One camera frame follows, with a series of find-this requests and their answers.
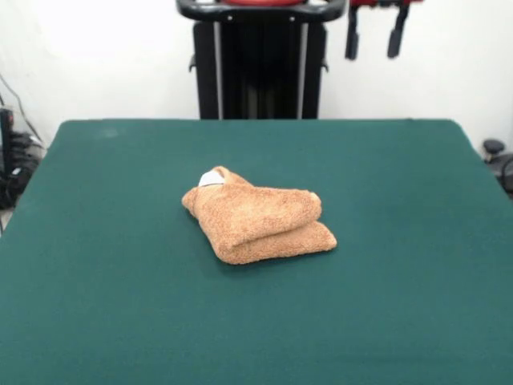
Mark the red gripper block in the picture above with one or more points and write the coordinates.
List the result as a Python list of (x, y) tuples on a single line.
[(376, 2)]

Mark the tan terry towel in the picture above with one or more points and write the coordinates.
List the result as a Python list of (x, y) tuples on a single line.
[(256, 220)]

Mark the black chair base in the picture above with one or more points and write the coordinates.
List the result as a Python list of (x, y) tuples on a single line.
[(499, 160)]

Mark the dark green table cloth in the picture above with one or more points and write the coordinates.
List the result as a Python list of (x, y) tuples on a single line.
[(256, 321)]

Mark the black box device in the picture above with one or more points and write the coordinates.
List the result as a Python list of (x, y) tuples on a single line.
[(6, 132)]

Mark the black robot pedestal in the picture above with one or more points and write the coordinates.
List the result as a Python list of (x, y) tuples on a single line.
[(260, 60)]

